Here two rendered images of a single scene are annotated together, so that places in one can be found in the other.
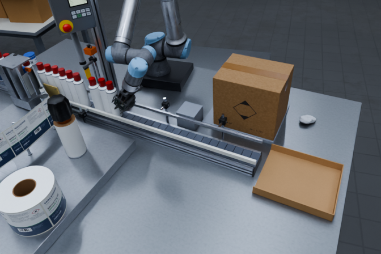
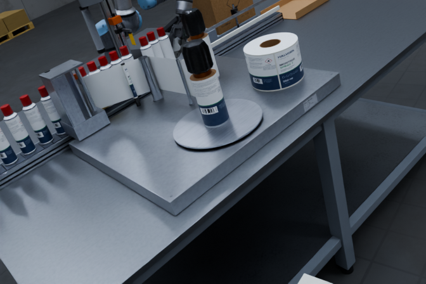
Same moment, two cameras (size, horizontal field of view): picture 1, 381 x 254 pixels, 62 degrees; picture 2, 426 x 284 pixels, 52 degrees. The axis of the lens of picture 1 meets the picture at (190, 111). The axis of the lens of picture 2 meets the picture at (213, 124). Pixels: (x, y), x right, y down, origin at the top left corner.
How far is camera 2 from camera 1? 2.13 m
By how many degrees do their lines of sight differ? 53
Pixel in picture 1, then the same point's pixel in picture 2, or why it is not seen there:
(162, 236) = (319, 40)
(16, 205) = (289, 40)
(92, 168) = (239, 66)
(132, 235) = (314, 50)
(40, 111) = (159, 65)
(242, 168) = (276, 19)
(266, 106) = not seen: outside the picture
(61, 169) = (229, 80)
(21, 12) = not seen: outside the picture
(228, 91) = not seen: outside the picture
